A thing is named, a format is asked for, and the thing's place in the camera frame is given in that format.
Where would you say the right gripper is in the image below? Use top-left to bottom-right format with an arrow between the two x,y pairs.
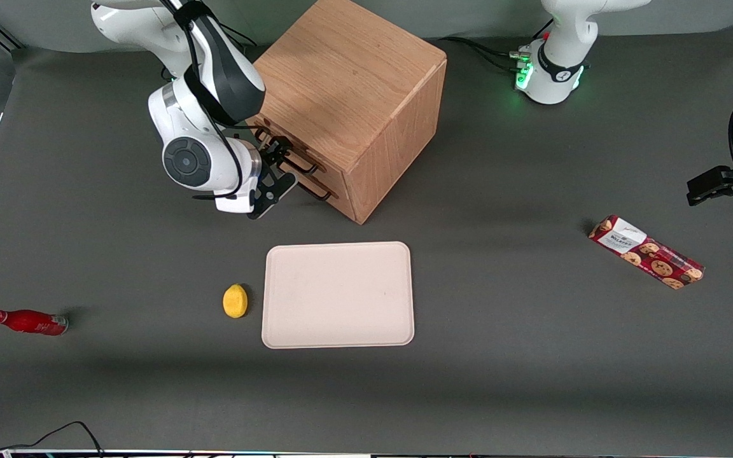
252,135 -> 295,193

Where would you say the black metal drawer handle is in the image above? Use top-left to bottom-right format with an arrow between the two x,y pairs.
290,167 -> 334,202
254,126 -> 320,177

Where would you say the wooden drawer with tray interior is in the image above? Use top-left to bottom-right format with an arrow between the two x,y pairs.
247,114 -> 346,186

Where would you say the wooden drawer front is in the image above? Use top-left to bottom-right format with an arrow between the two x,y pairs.
284,159 -> 361,223

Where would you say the wooden drawer cabinet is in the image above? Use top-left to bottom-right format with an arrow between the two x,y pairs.
246,0 -> 448,225

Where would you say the red cookie box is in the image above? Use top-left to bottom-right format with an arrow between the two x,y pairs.
588,215 -> 705,291

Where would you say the yellow lemon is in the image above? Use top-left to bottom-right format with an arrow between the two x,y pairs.
223,284 -> 249,319

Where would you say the beige rectangular tray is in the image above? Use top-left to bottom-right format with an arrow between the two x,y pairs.
262,241 -> 415,350

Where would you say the red drink bottle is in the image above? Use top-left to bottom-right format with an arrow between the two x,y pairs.
0,309 -> 69,337

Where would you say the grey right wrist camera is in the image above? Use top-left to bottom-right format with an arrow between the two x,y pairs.
247,170 -> 298,221

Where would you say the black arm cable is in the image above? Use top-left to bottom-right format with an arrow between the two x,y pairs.
163,0 -> 244,202

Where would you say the black base cable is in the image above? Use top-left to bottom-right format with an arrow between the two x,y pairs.
446,36 -> 523,59
462,41 -> 521,73
220,22 -> 260,49

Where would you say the thin black floor cable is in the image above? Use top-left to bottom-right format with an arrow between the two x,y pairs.
0,420 -> 105,456

